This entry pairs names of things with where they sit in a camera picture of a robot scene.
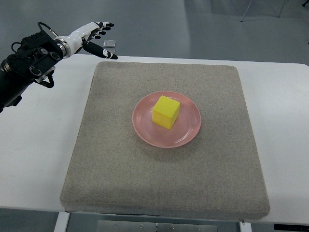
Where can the grey metal base plate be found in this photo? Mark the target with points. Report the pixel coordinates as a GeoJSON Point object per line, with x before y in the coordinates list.
{"type": "Point", "coordinates": [128, 226]}

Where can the pink plate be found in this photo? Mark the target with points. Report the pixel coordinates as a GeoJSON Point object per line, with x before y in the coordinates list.
{"type": "Point", "coordinates": [185, 128]}

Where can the small clear plastic box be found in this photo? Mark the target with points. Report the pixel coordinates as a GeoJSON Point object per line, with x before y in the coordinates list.
{"type": "Point", "coordinates": [109, 43]}

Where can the white table leg frame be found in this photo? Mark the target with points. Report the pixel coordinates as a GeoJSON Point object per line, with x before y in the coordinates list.
{"type": "Point", "coordinates": [62, 222]}

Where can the beige fabric mat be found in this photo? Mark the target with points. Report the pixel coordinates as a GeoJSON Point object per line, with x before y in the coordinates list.
{"type": "Point", "coordinates": [217, 175]}

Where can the metal chair legs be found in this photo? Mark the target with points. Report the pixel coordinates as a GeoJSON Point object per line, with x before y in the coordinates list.
{"type": "Point", "coordinates": [277, 9]}

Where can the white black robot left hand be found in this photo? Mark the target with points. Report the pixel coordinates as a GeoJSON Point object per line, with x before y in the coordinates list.
{"type": "Point", "coordinates": [82, 37]}

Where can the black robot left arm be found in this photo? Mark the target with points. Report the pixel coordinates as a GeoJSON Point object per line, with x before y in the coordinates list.
{"type": "Point", "coordinates": [33, 62]}

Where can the yellow cube block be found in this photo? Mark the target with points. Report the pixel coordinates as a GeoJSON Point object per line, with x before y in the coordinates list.
{"type": "Point", "coordinates": [165, 112]}

